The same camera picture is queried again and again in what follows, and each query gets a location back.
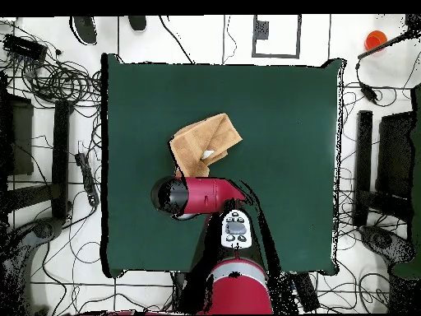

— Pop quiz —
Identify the black rod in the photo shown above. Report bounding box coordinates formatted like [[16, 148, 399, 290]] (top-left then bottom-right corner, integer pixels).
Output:
[[356, 27, 421, 61]]

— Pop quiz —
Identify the black power strip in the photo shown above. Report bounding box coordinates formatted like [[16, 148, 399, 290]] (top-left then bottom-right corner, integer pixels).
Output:
[[292, 272, 321, 313], [74, 151, 100, 207]]

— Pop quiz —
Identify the dark green table cloth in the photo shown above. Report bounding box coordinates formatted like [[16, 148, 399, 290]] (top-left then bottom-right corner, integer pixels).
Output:
[[100, 52, 346, 279]]

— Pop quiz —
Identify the grey square floor frame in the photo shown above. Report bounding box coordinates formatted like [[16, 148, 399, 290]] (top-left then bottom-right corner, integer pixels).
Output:
[[251, 14, 302, 59]]

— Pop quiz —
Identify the black electronics box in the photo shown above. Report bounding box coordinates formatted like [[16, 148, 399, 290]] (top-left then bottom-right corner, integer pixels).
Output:
[[2, 33, 49, 62]]

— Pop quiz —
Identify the grey stand base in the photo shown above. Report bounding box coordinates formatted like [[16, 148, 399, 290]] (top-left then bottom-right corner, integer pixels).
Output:
[[359, 224, 416, 266], [2, 216, 64, 315]]

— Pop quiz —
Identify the orange cup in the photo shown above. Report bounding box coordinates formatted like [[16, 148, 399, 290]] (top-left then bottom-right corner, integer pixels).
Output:
[[363, 30, 388, 52]]

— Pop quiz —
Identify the small dark shoe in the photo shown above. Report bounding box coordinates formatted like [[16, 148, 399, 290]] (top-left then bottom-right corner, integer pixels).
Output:
[[127, 15, 148, 32]]

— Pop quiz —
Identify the tan terry towel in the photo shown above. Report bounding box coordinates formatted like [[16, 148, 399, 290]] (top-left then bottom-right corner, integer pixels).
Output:
[[168, 112, 243, 179]]

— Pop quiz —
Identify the large dark shoe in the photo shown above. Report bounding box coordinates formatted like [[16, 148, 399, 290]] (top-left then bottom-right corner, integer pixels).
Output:
[[69, 15, 99, 46]]

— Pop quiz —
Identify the black power adapter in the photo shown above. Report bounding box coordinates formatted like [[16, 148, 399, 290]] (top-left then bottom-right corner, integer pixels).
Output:
[[359, 81, 379, 105]]

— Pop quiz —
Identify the black stand bar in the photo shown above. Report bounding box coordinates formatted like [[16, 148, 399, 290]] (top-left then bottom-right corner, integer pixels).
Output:
[[353, 109, 374, 227], [50, 100, 72, 221]]

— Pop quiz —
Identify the dark box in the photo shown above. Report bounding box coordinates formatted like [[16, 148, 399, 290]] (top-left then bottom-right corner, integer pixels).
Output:
[[0, 91, 35, 177], [375, 110, 416, 198]]

